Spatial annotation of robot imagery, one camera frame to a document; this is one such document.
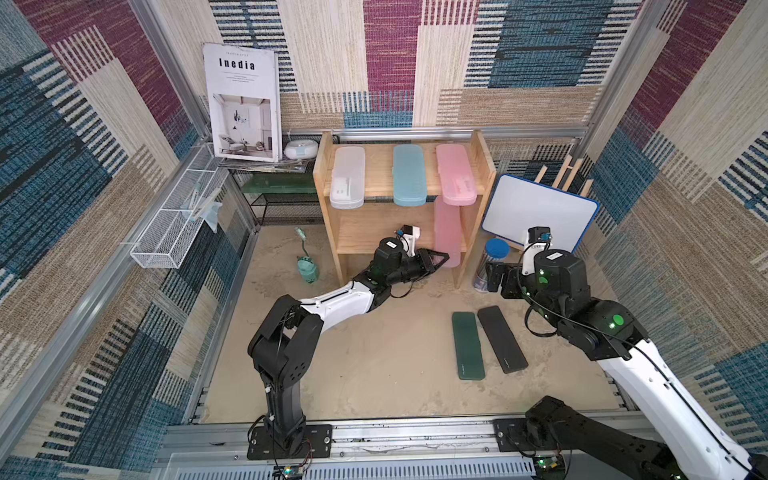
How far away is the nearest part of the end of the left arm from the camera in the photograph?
719 mm

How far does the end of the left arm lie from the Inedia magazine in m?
0.46

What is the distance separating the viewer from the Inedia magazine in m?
0.76
